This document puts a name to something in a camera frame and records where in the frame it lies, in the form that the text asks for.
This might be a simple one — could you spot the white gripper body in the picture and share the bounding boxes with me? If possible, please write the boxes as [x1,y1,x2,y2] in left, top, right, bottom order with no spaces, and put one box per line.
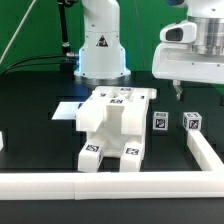
[152,19,224,84]

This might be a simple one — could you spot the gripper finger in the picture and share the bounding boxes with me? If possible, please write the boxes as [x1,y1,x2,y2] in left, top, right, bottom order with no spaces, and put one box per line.
[173,80,184,100]

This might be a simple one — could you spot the white tagged cube nut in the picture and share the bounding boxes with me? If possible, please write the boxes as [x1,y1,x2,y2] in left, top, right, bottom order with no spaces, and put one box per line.
[183,112,202,131]
[153,111,169,131]

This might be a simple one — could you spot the white chair seat part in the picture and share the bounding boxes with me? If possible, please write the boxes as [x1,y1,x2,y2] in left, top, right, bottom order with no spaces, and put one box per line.
[86,109,146,157]

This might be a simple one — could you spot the white chair back frame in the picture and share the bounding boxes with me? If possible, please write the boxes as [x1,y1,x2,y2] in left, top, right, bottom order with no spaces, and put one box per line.
[76,86,157,135]

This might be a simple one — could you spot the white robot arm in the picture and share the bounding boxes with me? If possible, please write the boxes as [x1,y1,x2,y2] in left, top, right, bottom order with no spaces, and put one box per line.
[117,0,187,71]

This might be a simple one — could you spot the white U-shaped obstacle fence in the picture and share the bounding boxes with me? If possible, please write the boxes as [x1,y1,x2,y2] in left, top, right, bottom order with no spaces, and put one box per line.
[0,131,224,200]

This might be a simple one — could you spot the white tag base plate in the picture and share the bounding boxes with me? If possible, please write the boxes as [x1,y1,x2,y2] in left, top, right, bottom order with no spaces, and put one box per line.
[52,102,82,120]

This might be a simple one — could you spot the white diagonal cable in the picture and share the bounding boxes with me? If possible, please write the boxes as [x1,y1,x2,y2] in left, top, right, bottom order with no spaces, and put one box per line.
[0,0,38,66]

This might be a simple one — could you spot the black cables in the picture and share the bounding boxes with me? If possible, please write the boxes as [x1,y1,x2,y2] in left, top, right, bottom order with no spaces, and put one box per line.
[0,53,80,77]

